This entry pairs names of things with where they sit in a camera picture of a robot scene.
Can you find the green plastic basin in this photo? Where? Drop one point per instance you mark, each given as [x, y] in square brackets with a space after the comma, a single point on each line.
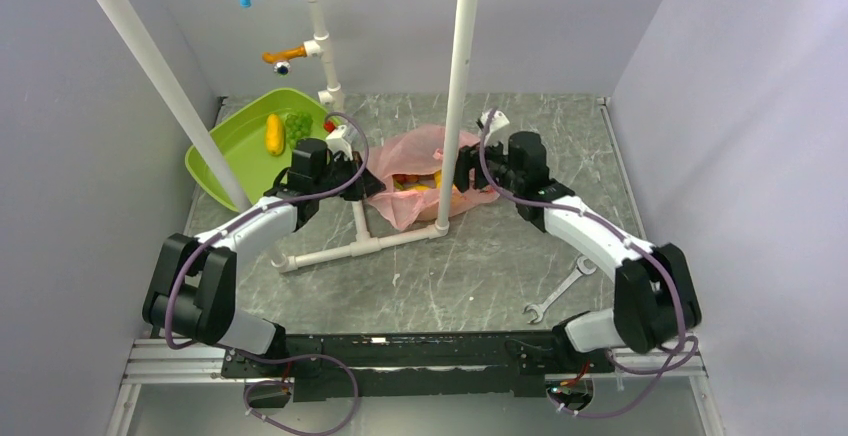
[240, 137]

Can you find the pink plastic bag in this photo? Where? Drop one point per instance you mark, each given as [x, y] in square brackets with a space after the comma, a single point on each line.
[410, 167]

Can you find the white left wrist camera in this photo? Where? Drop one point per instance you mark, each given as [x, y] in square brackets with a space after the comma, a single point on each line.
[341, 140]

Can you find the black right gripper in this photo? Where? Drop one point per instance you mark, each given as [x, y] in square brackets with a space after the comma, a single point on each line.
[469, 158]

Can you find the white PVC pipe frame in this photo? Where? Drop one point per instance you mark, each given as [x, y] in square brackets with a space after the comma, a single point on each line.
[137, 38]

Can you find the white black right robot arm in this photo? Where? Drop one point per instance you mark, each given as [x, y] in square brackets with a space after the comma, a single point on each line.
[654, 297]

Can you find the yellow fake corn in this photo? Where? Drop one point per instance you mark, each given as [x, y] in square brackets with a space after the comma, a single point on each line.
[274, 135]

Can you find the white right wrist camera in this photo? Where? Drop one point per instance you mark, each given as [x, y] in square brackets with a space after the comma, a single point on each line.
[498, 124]

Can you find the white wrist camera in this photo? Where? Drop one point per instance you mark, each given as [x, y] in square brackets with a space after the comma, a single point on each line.
[498, 124]
[341, 140]

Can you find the orange plastic faucet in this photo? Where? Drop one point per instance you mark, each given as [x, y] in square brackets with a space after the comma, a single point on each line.
[280, 61]

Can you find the yellow fake fruit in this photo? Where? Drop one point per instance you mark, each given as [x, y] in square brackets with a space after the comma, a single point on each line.
[426, 182]

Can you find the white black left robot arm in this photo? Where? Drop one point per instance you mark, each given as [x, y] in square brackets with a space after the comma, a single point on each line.
[192, 292]

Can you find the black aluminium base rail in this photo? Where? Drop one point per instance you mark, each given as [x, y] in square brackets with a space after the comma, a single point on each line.
[318, 367]

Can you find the green fake grapes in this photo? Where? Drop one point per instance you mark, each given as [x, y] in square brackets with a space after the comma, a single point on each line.
[297, 126]

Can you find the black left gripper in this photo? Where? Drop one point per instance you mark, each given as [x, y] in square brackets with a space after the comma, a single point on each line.
[365, 187]

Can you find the silver wrench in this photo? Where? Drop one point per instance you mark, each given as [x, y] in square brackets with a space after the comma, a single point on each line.
[583, 267]

